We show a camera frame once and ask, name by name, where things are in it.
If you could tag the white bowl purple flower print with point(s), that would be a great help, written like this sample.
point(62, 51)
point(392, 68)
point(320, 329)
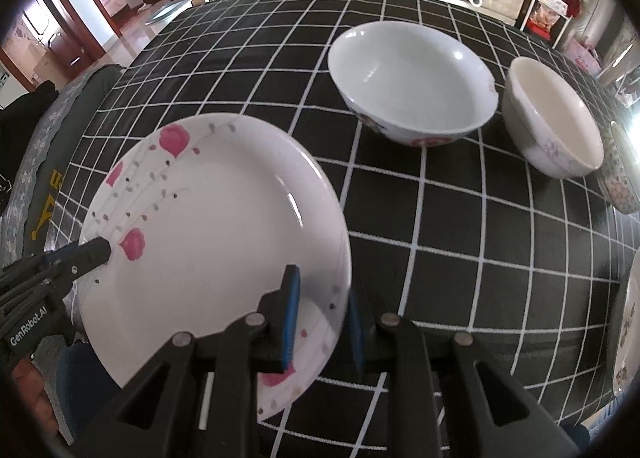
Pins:
point(550, 107)

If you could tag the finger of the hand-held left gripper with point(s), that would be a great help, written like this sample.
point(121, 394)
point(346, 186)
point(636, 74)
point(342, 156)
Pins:
point(30, 302)
point(92, 252)

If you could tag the glass side table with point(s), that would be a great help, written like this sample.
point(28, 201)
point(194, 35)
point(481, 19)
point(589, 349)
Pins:
point(167, 11)

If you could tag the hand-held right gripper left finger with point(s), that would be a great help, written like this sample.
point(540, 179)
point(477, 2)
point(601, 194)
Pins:
point(291, 323)

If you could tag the black white grid tablecloth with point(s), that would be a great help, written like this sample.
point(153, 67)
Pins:
point(450, 218)

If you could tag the white plate with cartoon print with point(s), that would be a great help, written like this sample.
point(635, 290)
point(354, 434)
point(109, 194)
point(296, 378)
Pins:
point(630, 328)

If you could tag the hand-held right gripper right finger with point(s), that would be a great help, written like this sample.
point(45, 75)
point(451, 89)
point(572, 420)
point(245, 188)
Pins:
point(356, 338)

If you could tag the black cloth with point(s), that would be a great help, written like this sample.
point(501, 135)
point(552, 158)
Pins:
point(25, 117)

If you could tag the brown wooden door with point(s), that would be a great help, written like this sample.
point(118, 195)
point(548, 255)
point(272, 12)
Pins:
point(65, 37)

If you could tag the pink bag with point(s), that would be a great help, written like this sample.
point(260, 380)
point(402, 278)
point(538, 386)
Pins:
point(582, 55)

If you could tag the white plate with pink flowers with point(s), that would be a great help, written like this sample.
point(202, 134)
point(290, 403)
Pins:
point(225, 218)

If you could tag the cream ceramic bowl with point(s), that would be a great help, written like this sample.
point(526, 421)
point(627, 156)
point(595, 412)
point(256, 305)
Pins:
point(622, 177)

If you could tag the grey floral cloth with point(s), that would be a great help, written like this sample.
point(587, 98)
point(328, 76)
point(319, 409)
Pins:
point(20, 208)

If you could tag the green cloth with yellow print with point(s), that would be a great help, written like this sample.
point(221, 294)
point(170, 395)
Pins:
point(95, 97)

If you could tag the large white bowl pink flowers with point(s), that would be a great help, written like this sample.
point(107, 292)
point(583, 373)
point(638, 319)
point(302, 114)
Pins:
point(410, 77)

